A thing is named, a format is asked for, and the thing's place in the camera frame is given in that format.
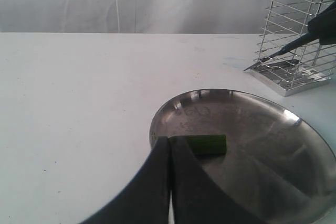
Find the black-handled kitchen knife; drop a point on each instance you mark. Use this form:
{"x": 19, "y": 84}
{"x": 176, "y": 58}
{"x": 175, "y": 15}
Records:
{"x": 304, "y": 39}

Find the round stainless steel plate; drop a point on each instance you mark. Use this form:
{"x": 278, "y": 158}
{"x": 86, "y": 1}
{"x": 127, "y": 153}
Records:
{"x": 276, "y": 166}

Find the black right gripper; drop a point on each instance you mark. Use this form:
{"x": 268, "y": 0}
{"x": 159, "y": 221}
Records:
{"x": 322, "y": 27}

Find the chrome wire utensil holder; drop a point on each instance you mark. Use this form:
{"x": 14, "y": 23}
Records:
{"x": 301, "y": 68}

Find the green chili pepper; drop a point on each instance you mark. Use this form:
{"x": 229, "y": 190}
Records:
{"x": 204, "y": 144}

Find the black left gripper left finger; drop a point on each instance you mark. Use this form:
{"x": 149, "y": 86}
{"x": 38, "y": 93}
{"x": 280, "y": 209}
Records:
{"x": 146, "y": 198}

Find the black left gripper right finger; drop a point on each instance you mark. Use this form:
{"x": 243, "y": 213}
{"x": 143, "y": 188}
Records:
{"x": 196, "y": 198}

